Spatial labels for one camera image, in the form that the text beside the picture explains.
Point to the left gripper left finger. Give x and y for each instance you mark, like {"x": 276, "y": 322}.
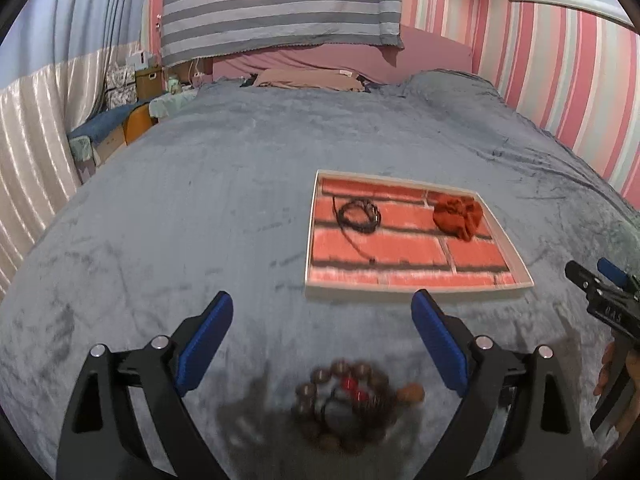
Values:
{"x": 198, "y": 339}

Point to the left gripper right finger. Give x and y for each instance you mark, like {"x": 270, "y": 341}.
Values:
{"x": 438, "y": 333}

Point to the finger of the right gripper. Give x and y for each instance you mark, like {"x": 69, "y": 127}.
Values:
{"x": 582, "y": 277}
{"x": 613, "y": 273}

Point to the orange scrunchie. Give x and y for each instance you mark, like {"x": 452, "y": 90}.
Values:
{"x": 458, "y": 216}

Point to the white tray brick-pattern lining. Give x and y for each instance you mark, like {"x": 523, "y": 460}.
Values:
{"x": 376, "y": 235}

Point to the grey plush bed blanket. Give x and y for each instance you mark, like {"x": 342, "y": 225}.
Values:
{"x": 218, "y": 198}

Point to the white shiny curtain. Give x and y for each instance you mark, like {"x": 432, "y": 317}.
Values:
{"x": 38, "y": 173}

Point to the blue cloth on furniture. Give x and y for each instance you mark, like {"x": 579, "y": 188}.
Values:
{"x": 98, "y": 128}

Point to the brown storage box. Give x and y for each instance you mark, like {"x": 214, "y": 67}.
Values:
{"x": 149, "y": 83}

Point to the pink headboard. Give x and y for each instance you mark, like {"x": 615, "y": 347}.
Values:
{"x": 422, "y": 51}

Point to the beige folded cloth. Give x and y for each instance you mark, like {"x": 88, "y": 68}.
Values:
{"x": 292, "y": 78}

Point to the grey striped pillow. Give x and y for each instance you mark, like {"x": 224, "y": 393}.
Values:
{"x": 211, "y": 28}

